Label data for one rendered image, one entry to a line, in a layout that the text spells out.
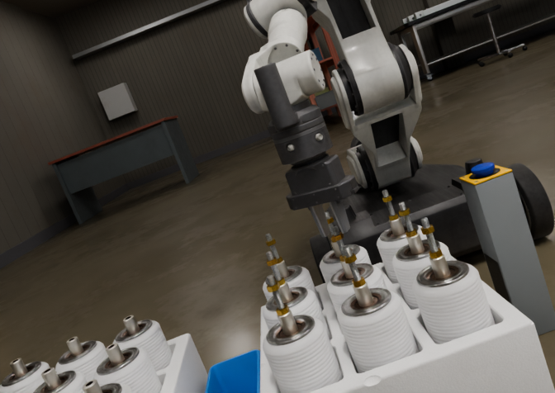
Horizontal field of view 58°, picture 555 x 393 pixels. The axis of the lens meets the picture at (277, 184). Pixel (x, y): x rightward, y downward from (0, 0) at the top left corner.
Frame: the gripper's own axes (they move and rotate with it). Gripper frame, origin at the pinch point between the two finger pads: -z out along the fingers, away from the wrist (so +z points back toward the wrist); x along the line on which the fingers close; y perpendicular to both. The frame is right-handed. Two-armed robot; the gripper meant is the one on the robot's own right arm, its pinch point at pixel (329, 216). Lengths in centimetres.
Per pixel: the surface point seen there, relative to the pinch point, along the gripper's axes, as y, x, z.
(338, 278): 1.1, 2.1, -10.7
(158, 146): -385, 381, 16
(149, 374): 19.9, 32.7, -14.6
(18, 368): 24, 63, -9
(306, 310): 7.9, 5.9, -12.3
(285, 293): 6.7, 9.5, -9.4
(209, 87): -647, 465, 76
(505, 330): 8.8, -23.1, -18.0
